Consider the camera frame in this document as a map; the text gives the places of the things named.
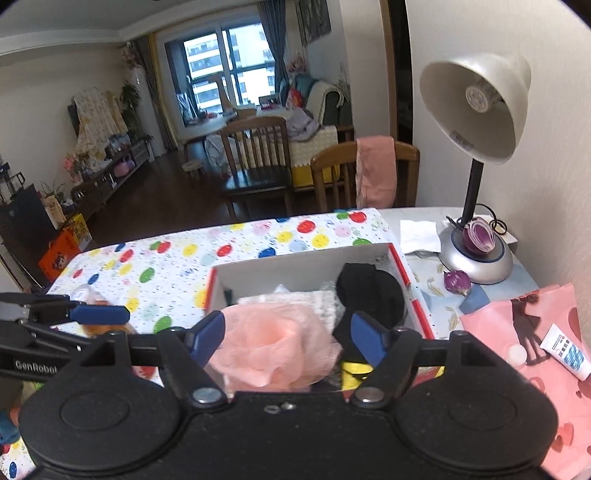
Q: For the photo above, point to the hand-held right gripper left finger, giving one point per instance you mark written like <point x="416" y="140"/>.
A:
<point x="207" y="339"/>

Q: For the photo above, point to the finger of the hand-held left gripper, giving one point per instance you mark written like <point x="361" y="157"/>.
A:
<point x="101" y="314"/>
<point x="46" y="337"/>

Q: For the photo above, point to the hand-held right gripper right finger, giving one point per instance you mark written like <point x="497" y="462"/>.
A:
<point x="367" y="339"/>

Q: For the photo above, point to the yellow sponge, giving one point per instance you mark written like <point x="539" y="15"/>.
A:
<point x="353" y="371"/>

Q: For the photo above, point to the black sock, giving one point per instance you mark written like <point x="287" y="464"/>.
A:
<point x="369" y="290"/>

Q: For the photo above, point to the clear bubble wrap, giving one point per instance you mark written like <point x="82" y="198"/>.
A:
<point x="328" y="300"/>

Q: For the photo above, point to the pink mesh bath sponge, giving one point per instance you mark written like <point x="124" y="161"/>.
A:
<point x="272" y="341"/>

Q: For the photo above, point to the beige knitted hat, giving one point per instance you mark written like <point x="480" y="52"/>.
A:
<point x="281" y="301"/>

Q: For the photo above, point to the red cardboard box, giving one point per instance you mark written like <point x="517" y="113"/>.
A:
<point x="277" y="277"/>

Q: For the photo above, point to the orange drink bottle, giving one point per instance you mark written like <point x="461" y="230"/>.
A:
<point x="108" y="328"/>

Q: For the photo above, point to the polka dot tablecloth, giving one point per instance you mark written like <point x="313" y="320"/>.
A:
<point x="184" y="272"/>

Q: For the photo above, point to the orange gift bag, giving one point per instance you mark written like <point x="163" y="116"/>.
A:
<point x="57" y="256"/>

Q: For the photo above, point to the light leaf print table cover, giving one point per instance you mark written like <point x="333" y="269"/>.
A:
<point x="415" y="277"/>

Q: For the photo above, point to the yellow gift box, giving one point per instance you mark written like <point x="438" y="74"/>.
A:
<point x="79" y="230"/>

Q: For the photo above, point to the red onion piece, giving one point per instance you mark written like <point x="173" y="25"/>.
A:
<point x="457" y="282"/>

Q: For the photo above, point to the black cabinet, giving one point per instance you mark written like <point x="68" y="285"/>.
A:
<point x="25" y="230"/>

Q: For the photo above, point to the blue paper piece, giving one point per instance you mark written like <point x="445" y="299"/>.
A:
<point x="474" y="299"/>

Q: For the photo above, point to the kraft paper bag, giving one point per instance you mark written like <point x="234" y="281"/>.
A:
<point x="54" y="210"/>

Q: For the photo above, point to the white paper napkin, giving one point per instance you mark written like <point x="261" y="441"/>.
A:
<point x="420" y="236"/>

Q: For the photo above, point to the dark TV cabinet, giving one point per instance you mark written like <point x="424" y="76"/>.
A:
<point x="115" y="180"/>

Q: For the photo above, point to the pink round object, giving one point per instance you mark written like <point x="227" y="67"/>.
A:
<point x="123" y="167"/>

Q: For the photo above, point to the white round lid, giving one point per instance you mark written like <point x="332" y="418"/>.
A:
<point x="516" y="356"/>

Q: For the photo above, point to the halved red onion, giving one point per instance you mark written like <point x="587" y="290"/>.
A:
<point x="480" y="236"/>

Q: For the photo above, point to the glass kettle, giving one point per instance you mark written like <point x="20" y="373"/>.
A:
<point x="10" y="184"/>

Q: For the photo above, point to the pink towel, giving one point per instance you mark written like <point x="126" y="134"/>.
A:
<point x="376" y="170"/>

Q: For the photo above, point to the pink printed plastic bag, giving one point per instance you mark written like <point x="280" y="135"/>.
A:
<point x="521" y="415"/>

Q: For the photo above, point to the small wooden stool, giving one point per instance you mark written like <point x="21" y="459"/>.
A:
<point x="192" y="167"/>

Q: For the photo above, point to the slat-back wooden chair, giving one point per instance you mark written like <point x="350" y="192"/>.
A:
<point x="256" y="170"/>

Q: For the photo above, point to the grey cloth bundle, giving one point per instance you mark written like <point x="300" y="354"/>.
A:
<point x="217" y="152"/>

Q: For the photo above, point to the floral print blanket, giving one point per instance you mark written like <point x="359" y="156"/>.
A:
<point x="99" y="120"/>

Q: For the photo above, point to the white cream tube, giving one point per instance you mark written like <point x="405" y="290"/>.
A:
<point x="565" y="353"/>

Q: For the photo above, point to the white standing air conditioner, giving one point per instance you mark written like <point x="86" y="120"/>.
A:
<point x="141" y="106"/>

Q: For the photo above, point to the white coffee table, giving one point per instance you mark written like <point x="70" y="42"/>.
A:
<point x="207" y="127"/>

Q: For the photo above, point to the green potted plant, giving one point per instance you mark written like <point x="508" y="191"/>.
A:
<point x="129" y="104"/>

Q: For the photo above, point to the sofa with cream cover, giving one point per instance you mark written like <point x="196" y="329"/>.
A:
<point x="318" y="115"/>

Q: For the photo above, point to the grey and yellow curtain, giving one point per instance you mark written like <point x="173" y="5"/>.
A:
<point x="157" y="92"/>

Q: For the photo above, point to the white desk lamp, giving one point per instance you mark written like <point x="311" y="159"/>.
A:
<point x="475" y="92"/>

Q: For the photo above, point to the glass balcony door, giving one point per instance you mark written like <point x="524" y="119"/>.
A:
<point x="231" y="69"/>

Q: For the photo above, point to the plush doll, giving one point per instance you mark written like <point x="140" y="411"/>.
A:
<point x="295" y="62"/>

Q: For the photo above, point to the dark framed picture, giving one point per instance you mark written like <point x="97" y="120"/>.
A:
<point x="316" y="18"/>

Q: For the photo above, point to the wooden door frame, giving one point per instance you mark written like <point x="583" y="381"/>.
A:
<point x="388" y="69"/>

